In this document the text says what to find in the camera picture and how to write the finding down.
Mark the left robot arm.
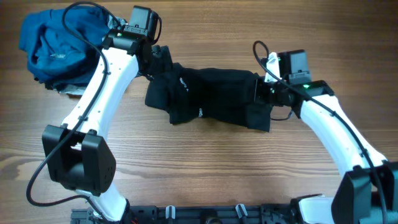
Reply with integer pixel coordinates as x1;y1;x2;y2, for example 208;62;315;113
42;28;156;223

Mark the black t-shirt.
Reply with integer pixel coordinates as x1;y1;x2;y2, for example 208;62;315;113
145;45;272;132

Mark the blue crumpled garment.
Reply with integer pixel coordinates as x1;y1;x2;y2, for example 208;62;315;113
19;6;109;90

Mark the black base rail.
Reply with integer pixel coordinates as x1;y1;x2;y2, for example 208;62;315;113
70;203;299;224

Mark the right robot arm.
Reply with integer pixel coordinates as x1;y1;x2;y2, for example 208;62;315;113
254;78;397;223

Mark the grey folded garment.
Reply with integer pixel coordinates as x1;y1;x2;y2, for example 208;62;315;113
57;16;118;96

